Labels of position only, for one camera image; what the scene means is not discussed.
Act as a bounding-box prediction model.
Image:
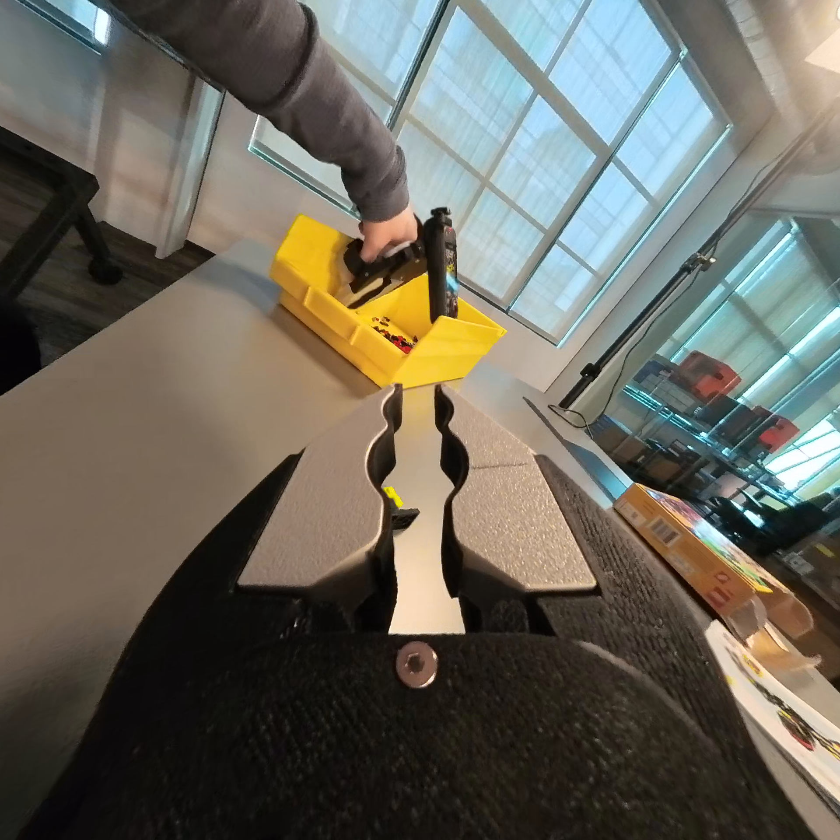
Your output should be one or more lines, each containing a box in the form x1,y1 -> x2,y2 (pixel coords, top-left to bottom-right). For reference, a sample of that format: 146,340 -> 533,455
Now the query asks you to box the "closed instruction booklet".
704,620 -> 840,840

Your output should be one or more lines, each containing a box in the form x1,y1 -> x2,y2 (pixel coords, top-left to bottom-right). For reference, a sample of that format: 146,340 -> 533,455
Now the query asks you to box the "black desk frame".
0,125 -> 126,303

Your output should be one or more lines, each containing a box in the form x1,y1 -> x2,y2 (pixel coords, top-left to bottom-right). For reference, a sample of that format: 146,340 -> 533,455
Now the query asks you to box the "person's left forearm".
108,0 -> 413,224

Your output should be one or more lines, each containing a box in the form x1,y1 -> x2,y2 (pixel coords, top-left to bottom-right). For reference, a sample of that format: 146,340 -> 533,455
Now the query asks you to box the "orange lego box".
612,481 -> 821,670

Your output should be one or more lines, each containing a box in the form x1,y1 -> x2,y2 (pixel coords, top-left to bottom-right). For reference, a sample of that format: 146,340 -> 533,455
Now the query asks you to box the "black light stand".
556,112 -> 840,409

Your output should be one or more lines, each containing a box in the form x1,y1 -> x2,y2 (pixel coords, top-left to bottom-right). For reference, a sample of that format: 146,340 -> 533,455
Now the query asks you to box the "large paned window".
656,217 -> 840,500
248,0 -> 735,347

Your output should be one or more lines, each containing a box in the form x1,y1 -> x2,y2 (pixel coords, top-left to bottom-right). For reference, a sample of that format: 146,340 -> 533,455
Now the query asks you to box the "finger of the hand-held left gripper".
344,272 -> 396,311

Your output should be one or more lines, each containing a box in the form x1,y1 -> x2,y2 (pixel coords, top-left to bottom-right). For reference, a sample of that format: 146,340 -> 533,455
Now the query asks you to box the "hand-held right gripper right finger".
433,384 -> 599,621

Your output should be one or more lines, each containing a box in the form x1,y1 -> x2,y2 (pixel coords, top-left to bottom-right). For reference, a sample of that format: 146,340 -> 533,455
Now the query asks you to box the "yellow plastic bin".
271,213 -> 508,388

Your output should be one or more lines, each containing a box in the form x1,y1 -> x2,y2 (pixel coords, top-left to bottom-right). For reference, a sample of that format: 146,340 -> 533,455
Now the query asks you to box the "pile of small lego pieces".
367,315 -> 421,355

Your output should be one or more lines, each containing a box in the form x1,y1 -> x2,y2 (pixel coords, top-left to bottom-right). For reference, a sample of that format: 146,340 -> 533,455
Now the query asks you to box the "person's left hand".
357,211 -> 422,263

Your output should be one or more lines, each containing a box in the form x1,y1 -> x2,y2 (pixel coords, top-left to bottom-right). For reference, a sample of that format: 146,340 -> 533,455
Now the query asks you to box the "orange storage case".
755,406 -> 803,454
676,351 -> 742,403

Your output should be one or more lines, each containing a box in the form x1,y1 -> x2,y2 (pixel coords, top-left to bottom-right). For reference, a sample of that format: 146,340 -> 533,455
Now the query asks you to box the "metal shelf rack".
591,351 -> 840,526

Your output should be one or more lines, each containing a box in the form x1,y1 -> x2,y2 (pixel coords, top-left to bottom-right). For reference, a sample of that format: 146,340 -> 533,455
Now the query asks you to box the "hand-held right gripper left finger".
236,385 -> 404,621

